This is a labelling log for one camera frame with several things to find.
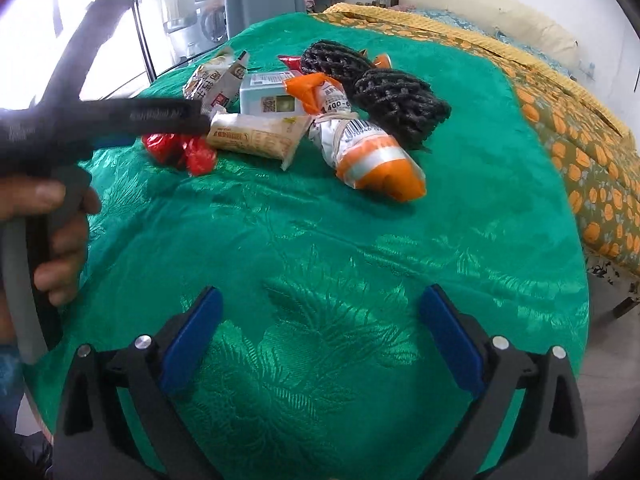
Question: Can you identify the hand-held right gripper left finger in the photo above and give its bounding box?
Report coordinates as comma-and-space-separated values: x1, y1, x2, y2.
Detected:
52, 286, 223, 480

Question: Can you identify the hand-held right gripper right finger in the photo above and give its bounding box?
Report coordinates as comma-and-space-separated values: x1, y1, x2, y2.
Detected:
419, 284, 590, 480

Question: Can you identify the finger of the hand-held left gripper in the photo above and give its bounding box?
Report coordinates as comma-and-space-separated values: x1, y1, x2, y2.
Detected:
75, 99, 212, 150
30, 0, 136, 111

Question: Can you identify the red wrapper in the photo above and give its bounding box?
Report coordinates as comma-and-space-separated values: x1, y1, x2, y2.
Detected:
141, 132, 217, 177

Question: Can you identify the beige snack bar wrapper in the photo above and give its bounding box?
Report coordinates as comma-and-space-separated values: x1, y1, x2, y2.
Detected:
206, 111, 313, 171

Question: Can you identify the person's left hand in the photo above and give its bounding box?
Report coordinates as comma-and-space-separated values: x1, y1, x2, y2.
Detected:
0, 180, 103, 307

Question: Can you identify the window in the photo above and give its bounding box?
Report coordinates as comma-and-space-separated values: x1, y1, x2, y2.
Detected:
0, 0, 151, 106

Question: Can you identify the beige printed snack packet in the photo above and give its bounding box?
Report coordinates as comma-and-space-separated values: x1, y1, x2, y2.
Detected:
182, 46, 236, 103

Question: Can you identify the white red snack packet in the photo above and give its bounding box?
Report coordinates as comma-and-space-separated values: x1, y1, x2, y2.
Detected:
212, 50, 251, 112

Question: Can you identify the washing machine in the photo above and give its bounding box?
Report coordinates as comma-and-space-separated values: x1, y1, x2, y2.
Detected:
195, 0, 228, 46

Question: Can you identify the green patterned blanket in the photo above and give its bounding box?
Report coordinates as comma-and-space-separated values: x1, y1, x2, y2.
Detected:
22, 12, 591, 480

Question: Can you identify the small orange white snack packet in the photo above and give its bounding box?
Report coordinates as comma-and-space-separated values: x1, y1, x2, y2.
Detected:
282, 72, 353, 118

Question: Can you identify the black foam net sleeve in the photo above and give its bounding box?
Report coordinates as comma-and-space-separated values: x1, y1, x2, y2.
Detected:
352, 69, 452, 151
300, 40, 376, 86

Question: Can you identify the large orange white snack packet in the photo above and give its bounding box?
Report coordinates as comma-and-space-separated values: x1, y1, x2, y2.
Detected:
307, 112, 427, 203

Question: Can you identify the orange crumpled packet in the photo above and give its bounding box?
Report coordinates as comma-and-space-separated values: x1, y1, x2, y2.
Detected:
279, 49, 392, 75

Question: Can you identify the orange patterned bedspread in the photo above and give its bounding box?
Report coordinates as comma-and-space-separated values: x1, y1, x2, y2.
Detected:
312, 2, 640, 277

